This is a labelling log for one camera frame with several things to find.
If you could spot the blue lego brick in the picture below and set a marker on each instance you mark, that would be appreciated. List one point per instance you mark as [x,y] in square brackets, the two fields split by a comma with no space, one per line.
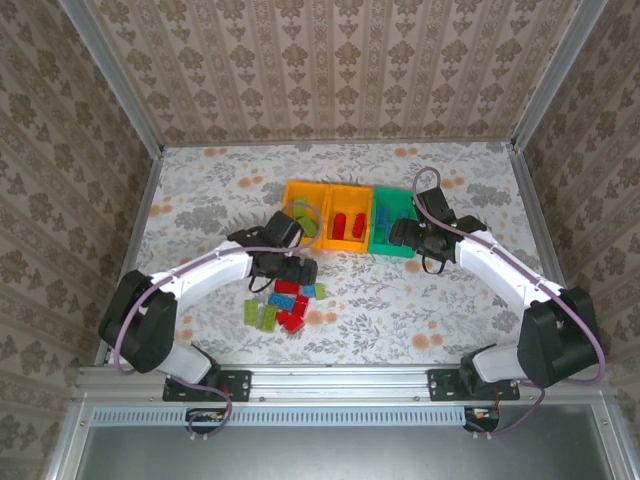
[281,301]
[308,291]
[382,215]

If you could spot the small green lego brick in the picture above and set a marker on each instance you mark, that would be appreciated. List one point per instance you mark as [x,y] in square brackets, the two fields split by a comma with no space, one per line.
[321,291]

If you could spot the green plastic bin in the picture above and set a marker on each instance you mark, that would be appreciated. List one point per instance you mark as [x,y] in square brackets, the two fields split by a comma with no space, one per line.
[395,197]

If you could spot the small red lego brick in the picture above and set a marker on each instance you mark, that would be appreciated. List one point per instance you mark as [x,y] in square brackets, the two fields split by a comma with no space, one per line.
[283,316]

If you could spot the yellow plastic bin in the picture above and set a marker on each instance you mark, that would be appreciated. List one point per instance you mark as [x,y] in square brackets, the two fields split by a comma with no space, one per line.
[295,189]
[350,200]

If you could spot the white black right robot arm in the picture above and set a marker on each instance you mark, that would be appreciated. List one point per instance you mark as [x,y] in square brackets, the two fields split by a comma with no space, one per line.
[500,270]

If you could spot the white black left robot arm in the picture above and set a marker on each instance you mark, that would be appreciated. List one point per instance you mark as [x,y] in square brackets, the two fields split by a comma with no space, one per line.
[210,270]

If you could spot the white floral tablecloth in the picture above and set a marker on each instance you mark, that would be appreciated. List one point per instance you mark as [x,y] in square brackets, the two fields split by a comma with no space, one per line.
[375,320]

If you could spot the grey metal panel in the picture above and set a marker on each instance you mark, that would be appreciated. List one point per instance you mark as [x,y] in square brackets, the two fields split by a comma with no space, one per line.
[350,452]

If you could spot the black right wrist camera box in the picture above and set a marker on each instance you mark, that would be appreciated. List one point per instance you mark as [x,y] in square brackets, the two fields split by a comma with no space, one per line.
[435,205]

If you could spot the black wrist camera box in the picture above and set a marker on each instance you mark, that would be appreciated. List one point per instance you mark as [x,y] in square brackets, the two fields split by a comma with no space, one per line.
[435,205]
[282,230]

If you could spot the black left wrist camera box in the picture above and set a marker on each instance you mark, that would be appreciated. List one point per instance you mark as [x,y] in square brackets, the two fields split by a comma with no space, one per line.
[282,230]

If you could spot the aluminium side rail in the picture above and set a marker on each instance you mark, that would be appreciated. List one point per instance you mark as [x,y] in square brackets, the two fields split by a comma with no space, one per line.
[537,220]
[142,215]

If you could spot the aluminium frame post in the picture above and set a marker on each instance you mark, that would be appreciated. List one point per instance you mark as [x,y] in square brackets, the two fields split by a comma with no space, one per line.
[557,75]
[112,75]

